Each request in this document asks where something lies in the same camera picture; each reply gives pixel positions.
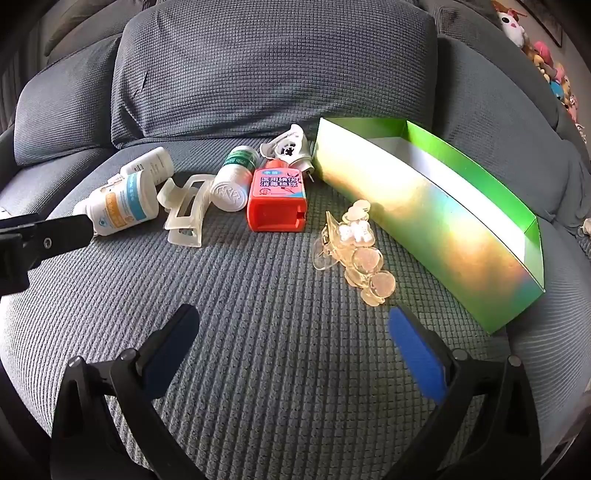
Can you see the clear amber hair claw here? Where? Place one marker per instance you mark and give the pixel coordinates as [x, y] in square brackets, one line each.
[364, 258]

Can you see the white bottle with green label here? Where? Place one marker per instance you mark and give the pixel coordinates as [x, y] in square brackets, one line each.
[233, 177]

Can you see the large white pill bottle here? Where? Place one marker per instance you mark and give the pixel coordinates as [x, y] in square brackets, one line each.
[120, 205]

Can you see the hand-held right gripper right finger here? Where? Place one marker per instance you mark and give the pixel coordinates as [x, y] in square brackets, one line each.
[415, 355]

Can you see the white plush toy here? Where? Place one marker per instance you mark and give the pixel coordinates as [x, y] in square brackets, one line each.
[510, 25]

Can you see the grey sofa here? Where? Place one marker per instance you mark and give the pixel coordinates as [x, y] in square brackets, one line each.
[277, 323]

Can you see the dark picture frame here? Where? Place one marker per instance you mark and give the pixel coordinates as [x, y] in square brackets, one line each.
[551, 27]

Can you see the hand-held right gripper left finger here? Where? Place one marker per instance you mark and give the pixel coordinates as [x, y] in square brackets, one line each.
[168, 355]

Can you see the small white pill bottle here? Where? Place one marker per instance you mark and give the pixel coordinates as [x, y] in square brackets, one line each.
[154, 164]

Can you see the translucent white hair claw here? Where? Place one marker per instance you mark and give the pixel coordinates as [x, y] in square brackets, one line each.
[182, 237]

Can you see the pile of colourful plush toys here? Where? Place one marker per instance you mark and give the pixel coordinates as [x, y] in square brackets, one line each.
[554, 78]

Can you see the orange plastic bottle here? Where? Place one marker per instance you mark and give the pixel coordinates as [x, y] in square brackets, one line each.
[277, 194]

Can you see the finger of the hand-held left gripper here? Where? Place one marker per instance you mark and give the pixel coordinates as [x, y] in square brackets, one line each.
[55, 233]

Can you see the green cardboard box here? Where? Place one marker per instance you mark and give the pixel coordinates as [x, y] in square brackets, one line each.
[438, 221]

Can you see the grey sofa back cushion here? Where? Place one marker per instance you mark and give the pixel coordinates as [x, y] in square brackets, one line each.
[60, 115]
[498, 101]
[272, 69]

